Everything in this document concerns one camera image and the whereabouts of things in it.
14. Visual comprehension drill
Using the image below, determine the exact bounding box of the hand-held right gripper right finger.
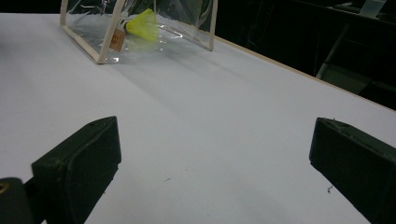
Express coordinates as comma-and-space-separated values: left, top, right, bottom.
308, 117, 396, 224

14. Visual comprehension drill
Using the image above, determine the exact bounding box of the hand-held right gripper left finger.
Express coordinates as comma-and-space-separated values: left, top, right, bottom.
31, 116, 122, 224

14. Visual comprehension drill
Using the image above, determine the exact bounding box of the yellow shuttlecock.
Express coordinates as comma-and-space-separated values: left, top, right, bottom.
122, 7, 160, 43

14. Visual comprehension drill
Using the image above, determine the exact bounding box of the clear bag with beige trim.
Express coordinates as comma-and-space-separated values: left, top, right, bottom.
59, 0, 219, 65

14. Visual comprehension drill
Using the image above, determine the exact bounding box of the white table sheet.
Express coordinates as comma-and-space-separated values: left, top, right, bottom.
0, 12, 396, 224

